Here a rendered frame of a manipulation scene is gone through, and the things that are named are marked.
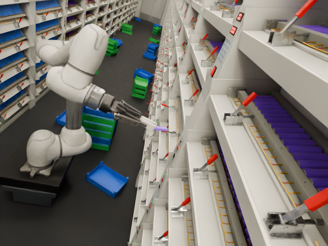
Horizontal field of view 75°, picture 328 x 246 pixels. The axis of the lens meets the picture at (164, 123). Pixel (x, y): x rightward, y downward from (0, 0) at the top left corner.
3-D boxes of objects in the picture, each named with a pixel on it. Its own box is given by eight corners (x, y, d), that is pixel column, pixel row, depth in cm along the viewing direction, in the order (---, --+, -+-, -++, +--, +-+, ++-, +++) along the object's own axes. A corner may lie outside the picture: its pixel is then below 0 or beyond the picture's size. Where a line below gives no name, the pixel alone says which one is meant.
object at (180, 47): (177, 74, 144) (178, 53, 136) (175, 51, 195) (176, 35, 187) (208, 75, 143) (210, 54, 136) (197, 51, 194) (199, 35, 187)
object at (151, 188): (145, 216, 115) (144, 200, 107) (152, 146, 165) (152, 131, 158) (182, 217, 114) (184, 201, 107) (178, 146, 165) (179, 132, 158)
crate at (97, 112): (82, 112, 189) (83, 105, 185) (87, 101, 206) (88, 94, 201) (116, 119, 197) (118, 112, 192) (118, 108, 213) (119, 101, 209)
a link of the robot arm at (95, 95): (95, 80, 85) (109, 87, 86) (88, 98, 89) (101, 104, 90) (88, 90, 77) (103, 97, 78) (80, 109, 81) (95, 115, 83)
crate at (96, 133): (79, 133, 201) (80, 126, 197) (84, 121, 218) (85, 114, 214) (111, 139, 209) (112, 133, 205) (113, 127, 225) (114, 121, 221)
